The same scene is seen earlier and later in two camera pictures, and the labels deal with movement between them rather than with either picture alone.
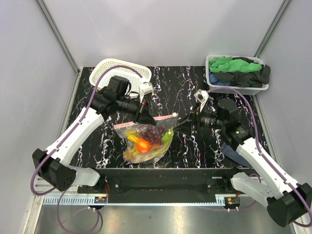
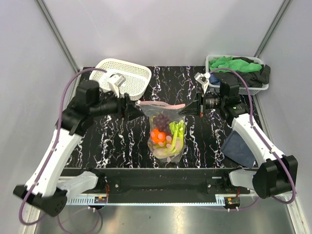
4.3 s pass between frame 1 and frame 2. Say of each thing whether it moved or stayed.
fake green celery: moved
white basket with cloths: stayed
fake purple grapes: moved
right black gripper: moved
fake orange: moved
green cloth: stayed
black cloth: stayed
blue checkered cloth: stayed
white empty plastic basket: stayed
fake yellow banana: moved
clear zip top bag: moved
